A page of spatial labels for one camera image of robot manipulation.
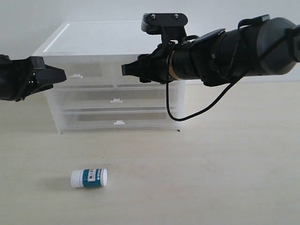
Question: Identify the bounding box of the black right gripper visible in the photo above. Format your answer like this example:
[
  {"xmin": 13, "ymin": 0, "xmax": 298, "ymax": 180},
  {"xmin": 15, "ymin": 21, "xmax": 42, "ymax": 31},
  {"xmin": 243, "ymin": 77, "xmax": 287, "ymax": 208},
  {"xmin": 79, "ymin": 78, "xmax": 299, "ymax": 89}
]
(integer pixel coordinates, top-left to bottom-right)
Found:
[{"xmin": 121, "ymin": 42, "xmax": 182, "ymax": 84}]

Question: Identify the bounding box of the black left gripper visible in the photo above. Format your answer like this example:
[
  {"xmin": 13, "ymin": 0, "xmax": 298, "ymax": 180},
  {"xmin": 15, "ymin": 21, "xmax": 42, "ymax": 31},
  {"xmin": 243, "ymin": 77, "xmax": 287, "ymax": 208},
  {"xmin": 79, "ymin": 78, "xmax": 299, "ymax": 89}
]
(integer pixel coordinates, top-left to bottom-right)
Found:
[{"xmin": 0, "ymin": 54, "xmax": 67, "ymax": 102}]

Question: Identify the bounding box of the white blue pill bottle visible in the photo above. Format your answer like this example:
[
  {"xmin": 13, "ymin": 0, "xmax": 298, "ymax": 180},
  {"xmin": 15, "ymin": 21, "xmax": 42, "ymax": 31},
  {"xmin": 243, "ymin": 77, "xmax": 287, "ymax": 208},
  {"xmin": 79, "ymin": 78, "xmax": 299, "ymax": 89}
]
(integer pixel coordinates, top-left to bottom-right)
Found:
[{"xmin": 70, "ymin": 168, "xmax": 108, "ymax": 188}]

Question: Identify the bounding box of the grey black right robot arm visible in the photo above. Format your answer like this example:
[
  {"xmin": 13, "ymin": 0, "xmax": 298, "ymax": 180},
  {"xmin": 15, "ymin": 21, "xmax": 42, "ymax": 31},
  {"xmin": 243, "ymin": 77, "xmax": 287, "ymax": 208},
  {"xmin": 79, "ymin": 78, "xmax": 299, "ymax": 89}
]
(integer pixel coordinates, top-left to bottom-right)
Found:
[{"xmin": 121, "ymin": 13, "xmax": 300, "ymax": 87}]

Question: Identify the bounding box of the clear middle wide drawer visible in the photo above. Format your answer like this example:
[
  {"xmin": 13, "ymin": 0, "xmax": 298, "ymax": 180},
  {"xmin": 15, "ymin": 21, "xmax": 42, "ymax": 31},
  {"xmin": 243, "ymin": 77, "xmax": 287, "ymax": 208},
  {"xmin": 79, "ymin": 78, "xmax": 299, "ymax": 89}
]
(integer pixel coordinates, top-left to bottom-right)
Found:
[{"xmin": 46, "ymin": 89, "xmax": 182, "ymax": 110}]

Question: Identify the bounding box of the clear wide drawer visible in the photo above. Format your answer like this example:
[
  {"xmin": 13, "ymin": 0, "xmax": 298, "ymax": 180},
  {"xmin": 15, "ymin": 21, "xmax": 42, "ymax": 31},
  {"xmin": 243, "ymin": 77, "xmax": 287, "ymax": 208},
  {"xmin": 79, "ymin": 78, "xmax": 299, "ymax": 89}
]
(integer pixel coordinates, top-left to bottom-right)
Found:
[
  {"xmin": 60, "ymin": 110, "xmax": 181, "ymax": 131},
  {"xmin": 46, "ymin": 89, "xmax": 182, "ymax": 110}
]

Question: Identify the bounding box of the clear bottom wide drawer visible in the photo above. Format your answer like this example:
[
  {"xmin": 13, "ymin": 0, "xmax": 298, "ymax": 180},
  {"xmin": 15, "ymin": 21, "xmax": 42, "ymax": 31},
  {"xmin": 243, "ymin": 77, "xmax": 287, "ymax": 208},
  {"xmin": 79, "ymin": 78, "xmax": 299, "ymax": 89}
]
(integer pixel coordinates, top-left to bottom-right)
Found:
[{"xmin": 60, "ymin": 110, "xmax": 181, "ymax": 131}]

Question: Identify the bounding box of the white plastic drawer cabinet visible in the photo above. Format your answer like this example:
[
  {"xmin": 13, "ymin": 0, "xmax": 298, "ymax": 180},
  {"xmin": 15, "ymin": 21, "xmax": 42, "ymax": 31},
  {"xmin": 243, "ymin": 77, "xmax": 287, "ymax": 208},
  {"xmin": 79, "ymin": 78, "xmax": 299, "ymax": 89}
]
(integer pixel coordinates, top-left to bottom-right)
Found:
[{"xmin": 34, "ymin": 21, "xmax": 185, "ymax": 133}]

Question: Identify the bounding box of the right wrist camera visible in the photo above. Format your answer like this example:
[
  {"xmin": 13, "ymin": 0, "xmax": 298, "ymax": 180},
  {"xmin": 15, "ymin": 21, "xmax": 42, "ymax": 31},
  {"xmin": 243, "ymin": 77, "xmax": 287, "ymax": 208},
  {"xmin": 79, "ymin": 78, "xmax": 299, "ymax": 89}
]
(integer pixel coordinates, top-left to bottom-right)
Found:
[{"xmin": 141, "ymin": 13, "xmax": 188, "ymax": 42}]

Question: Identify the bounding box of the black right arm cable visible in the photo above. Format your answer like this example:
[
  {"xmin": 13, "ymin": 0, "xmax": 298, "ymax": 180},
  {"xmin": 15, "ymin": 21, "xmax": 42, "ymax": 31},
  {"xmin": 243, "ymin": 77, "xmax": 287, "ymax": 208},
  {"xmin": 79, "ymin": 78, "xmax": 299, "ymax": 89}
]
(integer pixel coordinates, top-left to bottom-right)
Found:
[{"xmin": 160, "ymin": 21, "xmax": 300, "ymax": 121}]

